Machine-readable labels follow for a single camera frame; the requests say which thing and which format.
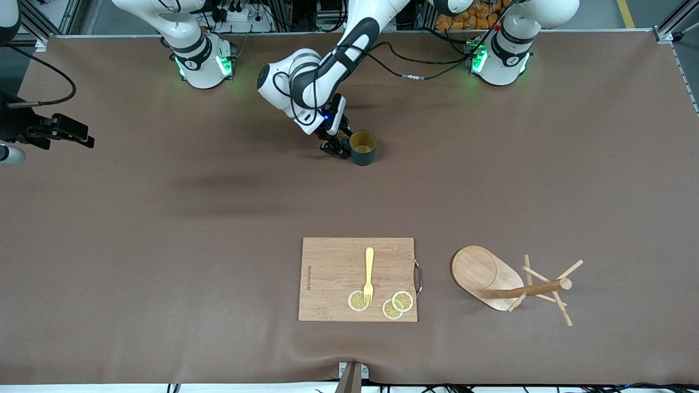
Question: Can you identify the wooden cutting board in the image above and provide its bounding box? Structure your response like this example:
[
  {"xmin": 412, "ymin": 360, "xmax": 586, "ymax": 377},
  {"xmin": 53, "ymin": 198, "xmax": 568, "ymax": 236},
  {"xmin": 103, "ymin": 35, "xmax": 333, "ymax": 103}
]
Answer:
[{"xmin": 298, "ymin": 237, "xmax": 424, "ymax": 323}]

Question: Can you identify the aluminium frame rail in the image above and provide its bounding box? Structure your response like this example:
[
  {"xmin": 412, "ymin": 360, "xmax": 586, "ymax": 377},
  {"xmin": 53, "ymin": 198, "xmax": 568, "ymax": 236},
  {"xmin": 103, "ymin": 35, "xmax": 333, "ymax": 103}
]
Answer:
[
  {"xmin": 19, "ymin": 0, "xmax": 82, "ymax": 51},
  {"xmin": 654, "ymin": 0, "xmax": 699, "ymax": 43}
]

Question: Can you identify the white power strip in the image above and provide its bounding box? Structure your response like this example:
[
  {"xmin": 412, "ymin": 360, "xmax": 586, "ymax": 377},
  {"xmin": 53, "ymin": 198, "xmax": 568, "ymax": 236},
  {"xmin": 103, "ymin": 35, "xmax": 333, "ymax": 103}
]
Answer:
[{"xmin": 210, "ymin": 0, "xmax": 274, "ymax": 33}]

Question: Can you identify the metal table edge bracket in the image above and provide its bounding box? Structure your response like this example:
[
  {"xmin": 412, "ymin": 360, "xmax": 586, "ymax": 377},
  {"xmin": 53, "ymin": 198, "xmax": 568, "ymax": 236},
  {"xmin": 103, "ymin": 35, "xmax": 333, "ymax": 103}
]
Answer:
[{"xmin": 336, "ymin": 361, "xmax": 370, "ymax": 393}]

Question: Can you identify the yellow fork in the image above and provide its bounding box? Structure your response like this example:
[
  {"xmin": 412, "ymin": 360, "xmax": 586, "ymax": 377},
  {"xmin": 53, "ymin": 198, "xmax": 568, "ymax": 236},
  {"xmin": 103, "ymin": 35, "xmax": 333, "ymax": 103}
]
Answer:
[{"xmin": 363, "ymin": 247, "xmax": 375, "ymax": 305}]

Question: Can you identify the wooden mug tree rack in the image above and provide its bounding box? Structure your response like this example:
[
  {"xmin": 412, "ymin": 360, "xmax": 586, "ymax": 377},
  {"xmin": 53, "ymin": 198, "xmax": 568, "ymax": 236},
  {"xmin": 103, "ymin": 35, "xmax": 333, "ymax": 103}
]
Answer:
[{"xmin": 451, "ymin": 245, "xmax": 584, "ymax": 328}]

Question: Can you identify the dark teal cup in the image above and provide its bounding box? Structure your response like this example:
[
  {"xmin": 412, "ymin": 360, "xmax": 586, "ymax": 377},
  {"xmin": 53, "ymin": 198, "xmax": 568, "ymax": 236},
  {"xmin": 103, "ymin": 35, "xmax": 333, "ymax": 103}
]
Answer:
[{"xmin": 342, "ymin": 130, "xmax": 377, "ymax": 166}]

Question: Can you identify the brown table mat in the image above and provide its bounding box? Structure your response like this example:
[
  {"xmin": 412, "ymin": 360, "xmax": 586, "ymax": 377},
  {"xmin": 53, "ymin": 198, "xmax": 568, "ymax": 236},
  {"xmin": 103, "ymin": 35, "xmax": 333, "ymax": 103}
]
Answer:
[{"xmin": 0, "ymin": 30, "xmax": 699, "ymax": 386}]

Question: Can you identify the white electronics box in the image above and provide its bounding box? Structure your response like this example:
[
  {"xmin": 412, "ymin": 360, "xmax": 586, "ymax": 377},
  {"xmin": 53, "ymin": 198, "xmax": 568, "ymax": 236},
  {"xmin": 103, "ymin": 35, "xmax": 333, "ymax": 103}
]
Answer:
[{"xmin": 316, "ymin": 0, "xmax": 350, "ymax": 32}]

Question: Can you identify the bag of orange snacks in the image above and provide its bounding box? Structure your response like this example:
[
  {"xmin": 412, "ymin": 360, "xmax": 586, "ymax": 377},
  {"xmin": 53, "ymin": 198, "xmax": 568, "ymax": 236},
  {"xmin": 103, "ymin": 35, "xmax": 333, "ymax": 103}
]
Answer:
[{"xmin": 435, "ymin": 0, "xmax": 506, "ymax": 31}]

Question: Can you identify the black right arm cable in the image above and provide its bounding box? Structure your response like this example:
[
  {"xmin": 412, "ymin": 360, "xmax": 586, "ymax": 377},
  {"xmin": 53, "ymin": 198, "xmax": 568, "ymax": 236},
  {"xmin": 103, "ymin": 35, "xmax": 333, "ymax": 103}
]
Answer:
[{"xmin": 7, "ymin": 44, "xmax": 76, "ymax": 108}]

